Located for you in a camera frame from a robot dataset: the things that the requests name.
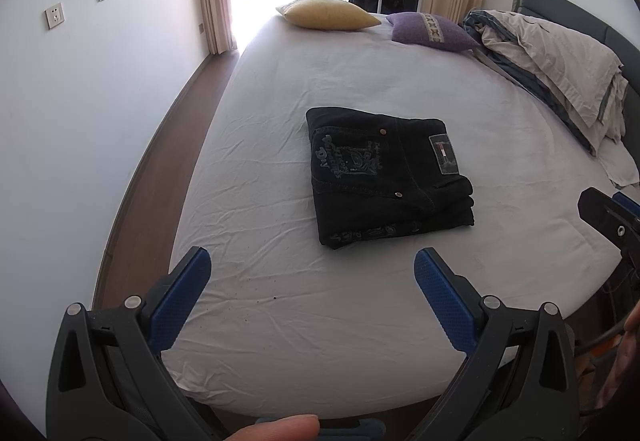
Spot grey bed headboard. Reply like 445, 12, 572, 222
512, 0, 640, 98

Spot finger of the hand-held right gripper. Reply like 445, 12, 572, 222
613, 191, 640, 221
577, 187, 640, 267

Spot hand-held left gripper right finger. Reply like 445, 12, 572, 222
404, 247, 581, 441

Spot person's left hand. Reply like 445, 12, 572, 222
224, 414, 321, 441

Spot black cable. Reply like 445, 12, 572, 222
575, 320, 629, 358

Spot white-sheeted bed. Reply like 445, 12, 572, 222
160, 13, 640, 414

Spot white cloth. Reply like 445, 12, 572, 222
597, 138, 640, 190

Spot beige and grey duvet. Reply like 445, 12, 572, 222
462, 8, 629, 156

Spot purple pillow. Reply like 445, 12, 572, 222
386, 12, 481, 52

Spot yellow pillow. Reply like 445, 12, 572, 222
276, 0, 382, 30

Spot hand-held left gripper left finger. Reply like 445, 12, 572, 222
45, 246, 232, 441

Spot black pants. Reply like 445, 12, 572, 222
305, 107, 476, 251

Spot person's right hand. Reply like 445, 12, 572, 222
597, 301, 640, 417

